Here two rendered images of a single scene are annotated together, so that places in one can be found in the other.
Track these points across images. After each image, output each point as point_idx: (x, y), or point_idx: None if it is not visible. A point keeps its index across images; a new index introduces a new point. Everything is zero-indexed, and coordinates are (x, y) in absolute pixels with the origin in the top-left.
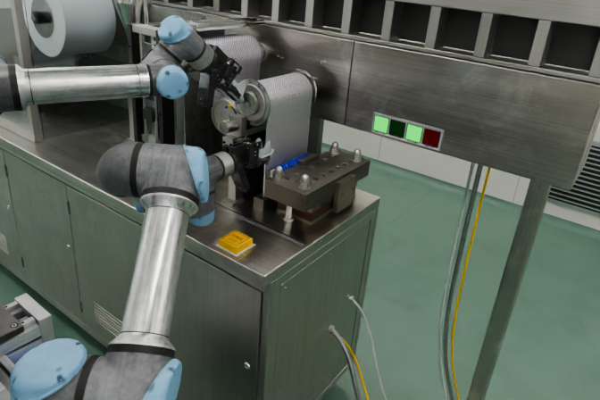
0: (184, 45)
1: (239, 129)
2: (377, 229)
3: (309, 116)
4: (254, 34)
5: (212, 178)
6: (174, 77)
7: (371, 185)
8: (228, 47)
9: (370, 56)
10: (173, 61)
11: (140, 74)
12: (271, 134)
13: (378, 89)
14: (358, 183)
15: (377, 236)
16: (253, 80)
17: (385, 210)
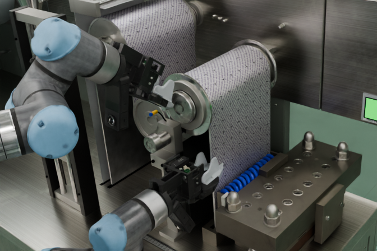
0: (71, 59)
1: (172, 143)
2: (366, 187)
3: (269, 103)
4: None
5: (136, 237)
6: (53, 128)
7: (352, 125)
8: (147, 23)
9: (351, 15)
10: (59, 84)
11: (1, 130)
12: (218, 144)
13: (367, 61)
14: (335, 124)
15: (367, 198)
16: (183, 75)
17: (373, 159)
